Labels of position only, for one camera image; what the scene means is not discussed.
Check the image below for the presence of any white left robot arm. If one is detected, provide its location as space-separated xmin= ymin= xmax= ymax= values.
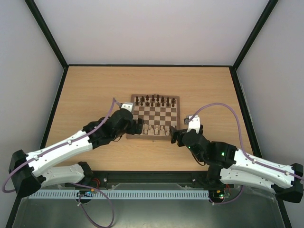
xmin=9 ymin=108 xmax=143 ymax=197

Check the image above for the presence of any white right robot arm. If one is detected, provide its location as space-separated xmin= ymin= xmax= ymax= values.
xmin=170 ymin=126 xmax=304 ymax=203

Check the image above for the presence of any wooden folding chess board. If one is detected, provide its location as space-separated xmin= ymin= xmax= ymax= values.
xmin=126 ymin=94 xmax=180 ymax=141

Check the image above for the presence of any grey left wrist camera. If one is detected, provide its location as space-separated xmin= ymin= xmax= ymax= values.
xmin=120 ymin=102 xmax=134 ymax=113

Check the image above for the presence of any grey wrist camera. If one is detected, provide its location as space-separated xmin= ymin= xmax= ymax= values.
xmin=120 ymin=102 xmax=134 ymax=113
xmin=184 ymin=115 xmax=200 ymax=134

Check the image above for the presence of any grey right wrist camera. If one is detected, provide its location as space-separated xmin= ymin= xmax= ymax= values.
xmin=184 ymin=115 xmax=200 ymax=134

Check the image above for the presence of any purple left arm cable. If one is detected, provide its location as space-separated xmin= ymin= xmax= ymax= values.
xmin=1 ymin=97 xmax=122 ymax=228

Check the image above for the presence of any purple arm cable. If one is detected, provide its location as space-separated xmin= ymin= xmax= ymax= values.
xmin=1 ymin=97 xmax=122 ymax=228
xmin=189 ymin=102 xmax=304 ymax=205

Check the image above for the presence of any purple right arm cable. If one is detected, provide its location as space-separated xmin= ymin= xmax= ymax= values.
xmin=189 ymin=102 xmax=304 ymax=205

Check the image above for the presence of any black aluminium frame rail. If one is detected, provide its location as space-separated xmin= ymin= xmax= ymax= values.
xmin=23 ymin=170 xmax=276 ymax=185

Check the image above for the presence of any light blue cable duct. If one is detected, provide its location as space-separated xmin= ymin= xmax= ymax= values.
xmin=28 ymin=190 xmax=209 ymax=200

